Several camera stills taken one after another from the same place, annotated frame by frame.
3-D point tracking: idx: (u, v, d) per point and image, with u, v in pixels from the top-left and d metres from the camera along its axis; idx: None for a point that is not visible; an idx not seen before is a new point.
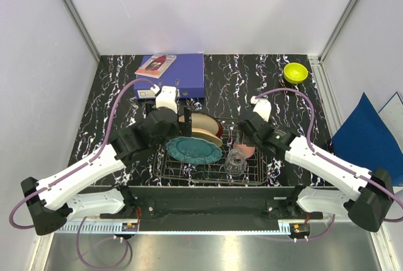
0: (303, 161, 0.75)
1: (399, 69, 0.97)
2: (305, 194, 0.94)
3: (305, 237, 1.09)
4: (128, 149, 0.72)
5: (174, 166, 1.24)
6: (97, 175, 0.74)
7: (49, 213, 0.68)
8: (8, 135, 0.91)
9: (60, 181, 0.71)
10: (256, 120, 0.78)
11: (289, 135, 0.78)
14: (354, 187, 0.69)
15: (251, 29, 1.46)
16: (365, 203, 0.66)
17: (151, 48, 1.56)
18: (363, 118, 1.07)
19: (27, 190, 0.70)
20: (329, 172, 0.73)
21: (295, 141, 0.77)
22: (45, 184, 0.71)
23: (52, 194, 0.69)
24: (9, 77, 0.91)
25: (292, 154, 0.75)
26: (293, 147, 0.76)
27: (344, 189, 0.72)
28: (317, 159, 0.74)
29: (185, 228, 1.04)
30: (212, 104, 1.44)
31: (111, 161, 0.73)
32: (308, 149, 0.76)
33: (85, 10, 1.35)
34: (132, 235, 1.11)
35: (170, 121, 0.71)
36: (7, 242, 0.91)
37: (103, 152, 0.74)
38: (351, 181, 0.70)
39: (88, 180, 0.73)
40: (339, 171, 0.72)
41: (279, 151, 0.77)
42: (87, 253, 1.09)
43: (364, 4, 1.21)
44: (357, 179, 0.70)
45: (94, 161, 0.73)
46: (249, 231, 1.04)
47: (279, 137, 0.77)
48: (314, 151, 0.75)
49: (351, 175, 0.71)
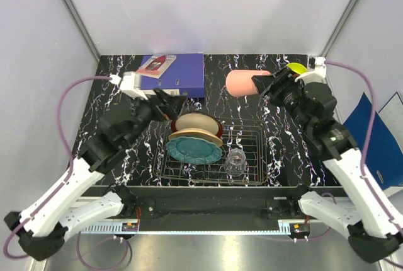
0: (346, 178, 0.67)
1: (399, 69, 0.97)
2: (310, 198, 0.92)
3: (305, 237, 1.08)
4: (101, 159, 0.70)
5: (174, 166, 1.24)
6: (78, 191, 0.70)
7: (41, 241, 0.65)
8: (8, 135, 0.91)
9: (43, 207, 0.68)
10: (330, 105, 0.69)
11: (344, 141, 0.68)
14: (383, 230, 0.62)
15: (251, 29, 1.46)
16: (384, 249, 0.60)
17: (151, 48, 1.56)
18: (364, 118, 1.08)
19: (11, 225, 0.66)
20: (364, 203, 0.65)
21: (349, 152, 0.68)
22: (27, 214, 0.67)
23: (37, 222, 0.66)
24: (9, 77, 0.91)
25: (339, 165, 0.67)
26: (344, 159, 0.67)
27: (368, 222, 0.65)
28: (362, 185, 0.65)
29: (185, 229, 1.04)
30: (212, 104, 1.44)
31: (86, 175, 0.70)
32: (357, 169, 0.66)
33: (85, 10, 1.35)
34: (132, 235, 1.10)
35: (123, 119, 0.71)
36: (7, 242, 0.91)
37: (75, 167, 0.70)
38: (381, 222, 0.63)
39: (70, 199, 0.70)
40: (376, 207, 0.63)
41: (325, 151, 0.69)
42: (86, 253, 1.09)
43: (364, 4, 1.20)
44: (390, 224, 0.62)
45: (69, 180, 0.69)
46: (250, 231, 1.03)
47: (335, 138, 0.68)
48: (363, 176, 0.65)
49: (387, 217, 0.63)
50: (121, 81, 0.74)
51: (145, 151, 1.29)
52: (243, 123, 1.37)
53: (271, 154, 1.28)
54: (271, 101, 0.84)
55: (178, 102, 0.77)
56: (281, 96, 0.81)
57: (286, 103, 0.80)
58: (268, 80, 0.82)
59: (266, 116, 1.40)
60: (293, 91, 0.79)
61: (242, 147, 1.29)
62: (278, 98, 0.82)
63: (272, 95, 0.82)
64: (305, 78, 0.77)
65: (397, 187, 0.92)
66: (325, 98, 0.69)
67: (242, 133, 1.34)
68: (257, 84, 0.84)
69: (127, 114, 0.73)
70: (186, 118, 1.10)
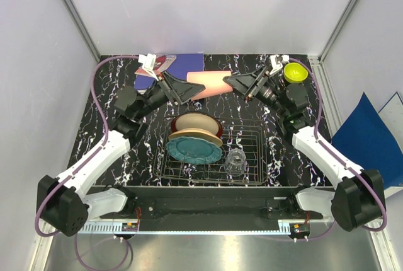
0: (306, 145, 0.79)
1: (399, 69, 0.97)
2: (304, 190, 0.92)
3: (305, 237, 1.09)
4: (124, 133, 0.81)
5: (174, 166, 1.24)
6: (110, 157, 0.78)
7: (79, 205, 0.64)
8: (9, 134, 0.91)
9: (81, 168, 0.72)
10: (300, 96, 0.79)
11: (303, 123, 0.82)
14: (339, 175, 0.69)
15: (251, 29, 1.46)
16: (342, 191, 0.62)
17: (151, 48, 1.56)
18: (363, 118, 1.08)
19: (46, 188, 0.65)
20: (322, 159, 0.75)
21: (305, 128, 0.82)
22: (65, 175, 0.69)
23: (78, 181, 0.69)
24: (9, 77, 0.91)
25: (297, 137, 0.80)
26: (301, 132, 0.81)
27: (332, 177, 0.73)
28: (318, 146, 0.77)
29: (184, 228, 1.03)
30: (212, 104, 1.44)
31: (120, 142, 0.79)
32: (312, 137, 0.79)
33: (85, 10, 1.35)
34: (132, 235, 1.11)
35: (135, 99, 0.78)
36: (7, 242, 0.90)
37: (110, 135, 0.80)
38: (338, 169, 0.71)
39: (104, 163, 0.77)
40: (332, 159, 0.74)
41: (289, 134, 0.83)
42: (86, 253, 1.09)
43: (363, 5, 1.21)
44: (346, 171, 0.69)
45: (106, 145, 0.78)
46: (249, 231, 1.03)
47: (294, 122, 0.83)
48: (317, 139, 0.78)
49: (342, 166, 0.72)
50: (143, 62, 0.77)
51: (145, 151, 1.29)
52: (244, 123, 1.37)
53: (271, 154, 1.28)
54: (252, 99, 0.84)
55: (186, 89, 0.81)
56: (259, 92, 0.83)
57: (266, 98, 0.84)
58: (248, 79, 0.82)
59: (266, 116, 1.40)
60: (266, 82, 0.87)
61: (243, 147, 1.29)
62: (256, 95, 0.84)
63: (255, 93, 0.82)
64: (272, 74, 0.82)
65: (398, 186, 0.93)
66: (301, 99, 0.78)
67: (243, 133, 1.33)
68: (232, 82, 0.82)
69: (137, 94, 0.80)
70: (186, 117, 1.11)
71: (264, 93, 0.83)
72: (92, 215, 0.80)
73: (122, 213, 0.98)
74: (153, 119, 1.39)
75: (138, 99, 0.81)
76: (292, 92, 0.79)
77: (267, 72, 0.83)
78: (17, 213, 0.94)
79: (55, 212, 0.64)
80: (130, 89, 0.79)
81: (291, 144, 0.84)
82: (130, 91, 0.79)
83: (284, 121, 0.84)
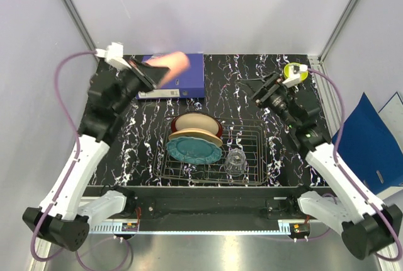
0: (323, 167, 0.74)
1: (399, 69, 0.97)
2: (308, 196, 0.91)
3: (305, 237, 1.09)
4: (97, 136, 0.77)
5: (174, 166, 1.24)
6: (89, 167, 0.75)
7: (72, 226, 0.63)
8: (9, 135, 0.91)
9: (62, 191, 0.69)
10: (312, 103, 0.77)
11: (320, 138, 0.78)
14: (360, 210, 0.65)
15: (251, 29, 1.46)
16: (362, 229, 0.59)
17: (151, 48, 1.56)
18: (364, 119, 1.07)
19: (33, 220, 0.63)
20: (341, 188, 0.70)
21: (322, 145, 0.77)
22: (47, 203, 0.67)
23: (62, 205, 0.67)
24: (9, 77, 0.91)
25: (314, 155, 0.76)
26: (318, 150, 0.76)
27: (349, 210, 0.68)
28: (337, 171, 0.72)
29: (184, 228, 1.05)
30: (212, 104, 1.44)
31: (94, 147, 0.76)
32: (331, 159, 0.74)
33: (85, 10, 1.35)
34: (133, 235, 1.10)
35: (110, 85, 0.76)
36: (8, 242, 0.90)
37: (82, 145, 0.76)
38: (359, 204, 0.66)
39: (84, 176, 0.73)
40: (352, 191, 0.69)
41: (303, 149, 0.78)
42: (86, 253, 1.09)
43: (363, 5, 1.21)
44: (366, 205, 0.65)
45: (80, 157, 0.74)
46: (249, 231, 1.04)
47: (310, 135, 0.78)
48: (336, 163, 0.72)
49: (363, 200, 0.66)
50: (107, 50, 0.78)
51: (145, 151, 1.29)
52: (244, 123, 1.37)
53: (271, 154, 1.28)
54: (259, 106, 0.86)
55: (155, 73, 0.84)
56: (270, 100, 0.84)
57: (275, 106, 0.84)
58: (259, 84, 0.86)
59: (266, 116, 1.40)
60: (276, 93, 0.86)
61: (243, 147, 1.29)
62: (267, 103, 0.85)
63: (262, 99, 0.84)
64: (288, 82, 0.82)
65: (398, 187, 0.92)
66: (312, 106, 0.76)
67: (243, 133, 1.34)
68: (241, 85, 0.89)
69: (113, 80, 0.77)
70: (185, 117, 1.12)
71: (273, 101, 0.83)
72: (97, 222, 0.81)
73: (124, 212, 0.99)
74: (153, 119, 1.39)
75: (116, 84, 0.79)
76: (301, 99, 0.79)
77: (280, 79, 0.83)
78: (17, 214, 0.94)
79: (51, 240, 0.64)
80: (106, 74, 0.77)
81: (305, 159, 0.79)
82: (106, 77, 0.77)
83: (298, 133, 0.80)
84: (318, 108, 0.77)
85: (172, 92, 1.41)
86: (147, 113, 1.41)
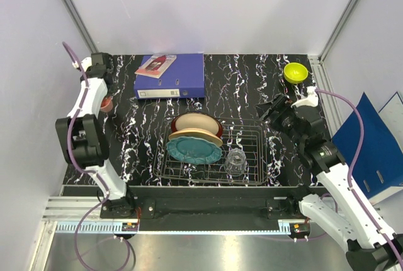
0: (335, 190, 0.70)
1: (399, 69, 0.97)
2: (311, 201, 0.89)
3: (305, 237, 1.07)
4: (100, 76, 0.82)
5: (175, 166, 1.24)
6: (99, 92, 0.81)
7: (100, 124, 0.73)
8: (9, 134, 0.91)
9: (84, 103, 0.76)
10: (313, 115, 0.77)
11: (334, 157, 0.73)
14: (371, 239, 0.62)
15: (250, 29, 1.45)
16: (372, 258, 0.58)
17: (151, 48, 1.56)
18: (366, 121, 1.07)
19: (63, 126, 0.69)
20: (352, 213, 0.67)
21: (337, 166, 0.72)
22: (73, 110, 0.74)
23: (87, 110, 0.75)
24: (9, 77, 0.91)
25: (327, 176, 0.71)
26: (332, 171, 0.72)
27: (359, 234, 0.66)
28: (349, 195, 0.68)
29: (184, 228, 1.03)
30: (212, 104, 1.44)
31: (97, 81, 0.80)
32: (345, 181, 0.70)
33: (85, 9, 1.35)
34: (133, 235, 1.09)
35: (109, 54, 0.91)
36: (9, 242, 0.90)
37: (91, 82, 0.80)
38: (369, 232, 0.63)
39: (98, 96, 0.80)
40: (364, 217, 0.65)
41: (316, 166, 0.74)
42: (86, 253, 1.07)
43: (363, 5, 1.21)
44: (378, 235, 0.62)
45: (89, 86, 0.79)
46: (249, 231, 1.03)
47: (323, 154, 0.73)
48: (351, 188, 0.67)
49: (375, 228, 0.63)
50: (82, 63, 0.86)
51: (145, 151, 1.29)
52: (243, 123, 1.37)
53: (271, 154, 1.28)
54: (272, 125, 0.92)
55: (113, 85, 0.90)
56: (280, 120, 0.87)
57: (284, 125, 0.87)
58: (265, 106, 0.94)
59: None
60: (288, 114, 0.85)
61: (243, 147, 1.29)
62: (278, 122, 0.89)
63: (273, 120, 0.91)
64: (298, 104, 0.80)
65: (398, 187, 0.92)
66: (315, 118, 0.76)
67: (243, 133, 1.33)
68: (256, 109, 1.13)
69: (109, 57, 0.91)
70: (185, 117, 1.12)
71: (284, 120, 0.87)
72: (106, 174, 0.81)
73: (119, 200, 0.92)
74: (153, 119, 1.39)
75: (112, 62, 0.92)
76: (302, 112, 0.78)
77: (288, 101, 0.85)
78: (16, 214, 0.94)
79: (82, 147, 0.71)
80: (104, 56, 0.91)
81: (317, 176, 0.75)
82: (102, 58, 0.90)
83: (311, 149, 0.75)
84: (322, 120, 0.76)
85: (173, 92, 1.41)
86: (147, 113, 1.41)
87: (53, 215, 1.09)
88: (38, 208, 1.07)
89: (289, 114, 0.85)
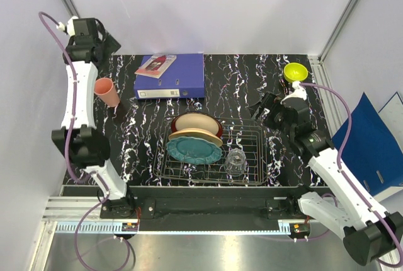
0: (326, 173, 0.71)
1: (398, 69, 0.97)
2: (310, 198, 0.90)
3: (305, 237, 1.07)
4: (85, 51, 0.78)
5: (175, 166, 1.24)
6: (90, 84, 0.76)
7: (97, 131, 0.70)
8: (9, 134, 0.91)
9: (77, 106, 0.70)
10: (300, 104, 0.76)
11: (323, 142, 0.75)
14: (363, 218, 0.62)
15: (250, 29, 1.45)
16: (364, 236, 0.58)
17: (151, 48, 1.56)
18: (363, 118, 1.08)
19: (62, 138, 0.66)
20: (344, 195, 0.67)
21: (325, 150, 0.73)
22: (67, 119, 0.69)
23: (82, 118, 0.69)
24: (10, 77, 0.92)
25: (317, 161, 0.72)
26: (322, 156, 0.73)
27: (352, 217, 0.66)
28: (340, 178, 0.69)
29: (184, 228, 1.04)
30: (212, 104, 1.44)
31: (86, 65, 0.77)
32: (335, 164, 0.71)
33: (86, 10, 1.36)
34: (133, 235, 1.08)
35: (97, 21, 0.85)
36: (9, 242, 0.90)
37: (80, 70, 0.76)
38: (361, 212, 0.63)
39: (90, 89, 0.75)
40: (355, 198, 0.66)
41: (306, 152, 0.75)
42: (86, 254, 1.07)
43: (363, 5, 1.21)
44: (370, 213, 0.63)
45: (79, 79, 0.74)
46: (249, 231, 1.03)
47: (313, 140, 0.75)
48: (340, 169, 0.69)
49: (366, 207, 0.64)
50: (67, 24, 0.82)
51: (145, 151, 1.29)
52: (244, 123, 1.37)
53: (271, 154, 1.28)
54: (266, 123, 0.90)
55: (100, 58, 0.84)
56: (272, 115, 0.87)
57: (276, 121, 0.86)
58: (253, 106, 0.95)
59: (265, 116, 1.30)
60: (279, 109, 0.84)
61: (243, 147, 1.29)
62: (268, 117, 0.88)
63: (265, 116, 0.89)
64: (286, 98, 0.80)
65: (399, 186, 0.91)
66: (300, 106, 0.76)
67: (243, 133, 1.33)
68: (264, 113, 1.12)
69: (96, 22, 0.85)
70: (185, 117, 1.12)
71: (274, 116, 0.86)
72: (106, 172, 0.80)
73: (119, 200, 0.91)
74: (153, 119, 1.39)
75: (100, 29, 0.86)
76: (288, 101, 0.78)
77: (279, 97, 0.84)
78: (17, 213, 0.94)
79: (83, 154, 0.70)
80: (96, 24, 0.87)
81: (308, 164, 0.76)
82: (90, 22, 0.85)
83: (300, 137, 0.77)
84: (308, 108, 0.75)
85: (172, 92, 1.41)
86: (147, 113, 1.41)
87: (53, 215, 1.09)
88: (38, 208, 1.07)
89: (279, 109, 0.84)
